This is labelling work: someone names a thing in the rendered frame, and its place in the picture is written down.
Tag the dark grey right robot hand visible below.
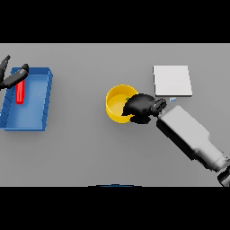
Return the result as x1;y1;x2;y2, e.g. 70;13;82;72
121;93;167;125

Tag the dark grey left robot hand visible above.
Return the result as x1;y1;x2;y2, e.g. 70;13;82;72
0;55;30;91

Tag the yellow bowl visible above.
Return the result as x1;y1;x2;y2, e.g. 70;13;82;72
105;84;139;124

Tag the red beaker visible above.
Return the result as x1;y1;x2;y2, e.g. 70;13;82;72
15;79;25;105

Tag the pale square measuring scale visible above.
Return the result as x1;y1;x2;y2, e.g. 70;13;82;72
153;65;193;98

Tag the blue tray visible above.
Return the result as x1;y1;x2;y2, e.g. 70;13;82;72
0;66;54;132

